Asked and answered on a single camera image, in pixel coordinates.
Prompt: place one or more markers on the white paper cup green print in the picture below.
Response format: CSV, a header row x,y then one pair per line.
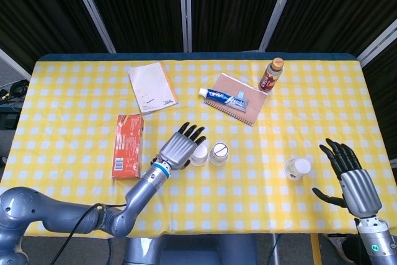
x,y
296,168

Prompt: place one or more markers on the paper cup with black line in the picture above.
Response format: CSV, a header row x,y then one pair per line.
x,y
219,153

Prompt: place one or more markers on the white blue toothpaste tube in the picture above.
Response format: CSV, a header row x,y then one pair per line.
x,y
223,97

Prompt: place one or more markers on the grey metal table leg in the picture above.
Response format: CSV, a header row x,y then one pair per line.
x,y
274,251

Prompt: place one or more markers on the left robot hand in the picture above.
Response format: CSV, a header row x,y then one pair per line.
x,y
178,151

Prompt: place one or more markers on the brown coffee drink bottle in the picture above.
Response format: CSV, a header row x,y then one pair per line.
x,y
270,77

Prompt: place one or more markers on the white notebook orange spine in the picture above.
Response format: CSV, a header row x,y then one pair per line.
x,y
152,86

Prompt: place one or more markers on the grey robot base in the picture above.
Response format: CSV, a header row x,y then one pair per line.
x,y
192,251

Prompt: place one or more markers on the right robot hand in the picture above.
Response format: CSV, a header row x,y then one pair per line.
x,y
359,190

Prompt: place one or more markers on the white partition frame post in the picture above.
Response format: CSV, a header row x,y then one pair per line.
x,y
15,63
279,10
185,10
376,41
93,13

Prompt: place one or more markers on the yellow white checkered tablecloth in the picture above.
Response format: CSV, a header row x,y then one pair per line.
x,y
235,203

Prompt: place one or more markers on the plain white paper cup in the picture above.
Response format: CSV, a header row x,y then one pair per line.
x,y
200,154

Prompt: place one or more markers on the pink spiral notebook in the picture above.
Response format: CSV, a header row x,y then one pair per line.
x,y
254,103

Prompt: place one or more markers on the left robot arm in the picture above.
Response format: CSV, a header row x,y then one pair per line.
x,y
136,200

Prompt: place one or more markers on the black pleated partition panel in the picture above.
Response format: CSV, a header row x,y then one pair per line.
x,y
136,7
341,7
232,7
37,7

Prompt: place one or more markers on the orange cardboard box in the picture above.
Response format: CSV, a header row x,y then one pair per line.
x,y
127,147

